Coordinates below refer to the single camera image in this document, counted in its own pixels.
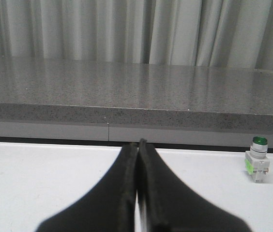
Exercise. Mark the grey pleated curtain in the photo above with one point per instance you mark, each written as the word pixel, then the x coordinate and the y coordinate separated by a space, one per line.
pixel 221 33

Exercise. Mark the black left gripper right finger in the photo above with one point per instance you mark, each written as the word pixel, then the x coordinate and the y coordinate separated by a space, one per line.
pixel 169 205

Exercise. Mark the green push button switch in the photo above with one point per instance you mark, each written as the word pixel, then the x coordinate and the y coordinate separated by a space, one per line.
pixel 256 162

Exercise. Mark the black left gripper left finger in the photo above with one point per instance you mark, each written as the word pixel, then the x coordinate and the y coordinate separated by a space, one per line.
pixel 108 207

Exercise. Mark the grey stone counter ledge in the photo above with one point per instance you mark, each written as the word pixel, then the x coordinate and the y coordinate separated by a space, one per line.
pixel 46 98

